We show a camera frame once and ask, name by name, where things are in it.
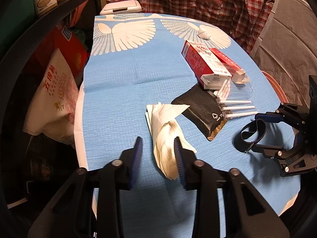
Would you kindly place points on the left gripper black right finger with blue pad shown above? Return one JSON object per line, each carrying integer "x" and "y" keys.
{"x": 247, "y": 213}

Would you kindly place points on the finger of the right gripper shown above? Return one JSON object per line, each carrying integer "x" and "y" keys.
{"x": 272, "y": 151}
{"x": 270, "y": 117}

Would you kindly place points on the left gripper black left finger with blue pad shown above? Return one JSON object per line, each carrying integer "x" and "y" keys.
{"x": 88, "y": 203}

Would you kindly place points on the black elastic band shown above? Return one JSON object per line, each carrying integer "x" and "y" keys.
{"x": 258, "y": 127}

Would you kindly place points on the pink plastic bin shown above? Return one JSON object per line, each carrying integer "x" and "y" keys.
{"x": 277, "y": 88}

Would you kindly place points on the clear wrapper white sticks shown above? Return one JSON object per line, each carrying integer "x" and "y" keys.
{"x": 236, "y": 100}

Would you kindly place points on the small red carton box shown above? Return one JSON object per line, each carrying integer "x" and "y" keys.
{"x": 239, "y": 75}

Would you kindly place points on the black shelving unit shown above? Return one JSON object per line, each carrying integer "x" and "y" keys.
{"x": 32, "y": 169}

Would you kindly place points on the black foil snack bag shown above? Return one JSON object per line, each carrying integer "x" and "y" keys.
{"x": 204, "y": 111}

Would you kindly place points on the red white milk carton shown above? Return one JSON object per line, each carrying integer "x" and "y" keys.
{"x": 208, "y": 69}

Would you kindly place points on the grey fabric sofa cover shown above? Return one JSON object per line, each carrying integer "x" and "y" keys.
{"x": 286, "y": 49}

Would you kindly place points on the light blue patterned tablecloth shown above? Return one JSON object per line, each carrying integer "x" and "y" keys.
{"x": 136, "y": 60}

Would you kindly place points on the white rice sack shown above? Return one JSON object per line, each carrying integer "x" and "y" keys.
{"x": 52, "y": 108}

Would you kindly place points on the small crumpled white tissue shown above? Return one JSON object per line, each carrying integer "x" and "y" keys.
{"x": 203, "y": 34}

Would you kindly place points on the white crumpled paper wrapper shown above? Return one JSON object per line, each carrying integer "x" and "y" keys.
{"x": 163, "y": 127}

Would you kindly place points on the red packaging on lower shelf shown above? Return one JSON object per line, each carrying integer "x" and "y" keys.
{"x": 63, "y": 38}

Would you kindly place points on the white lidded bin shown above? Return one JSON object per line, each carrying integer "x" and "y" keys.
{"x": 129, "y": 6}

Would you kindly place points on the green storage box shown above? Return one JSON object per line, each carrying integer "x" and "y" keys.
{"x": 17, "y": 12}

